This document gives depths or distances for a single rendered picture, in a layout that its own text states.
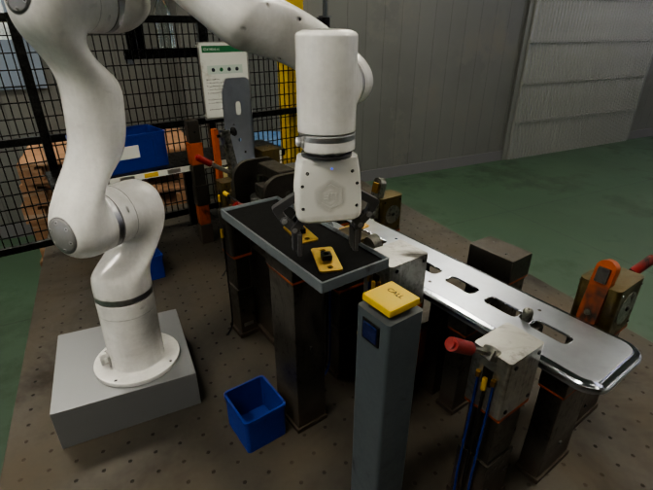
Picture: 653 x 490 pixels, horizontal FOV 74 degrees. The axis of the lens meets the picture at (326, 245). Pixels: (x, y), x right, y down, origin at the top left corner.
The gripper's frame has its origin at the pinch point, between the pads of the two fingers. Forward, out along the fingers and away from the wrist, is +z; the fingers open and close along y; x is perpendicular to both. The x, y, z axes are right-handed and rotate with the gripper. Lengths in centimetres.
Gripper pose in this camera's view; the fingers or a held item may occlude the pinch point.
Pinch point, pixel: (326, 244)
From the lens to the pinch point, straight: 71.4
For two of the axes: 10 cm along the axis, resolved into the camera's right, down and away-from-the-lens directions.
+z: 0.0, 9.0, 4.4
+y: 9.8, -1.0, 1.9
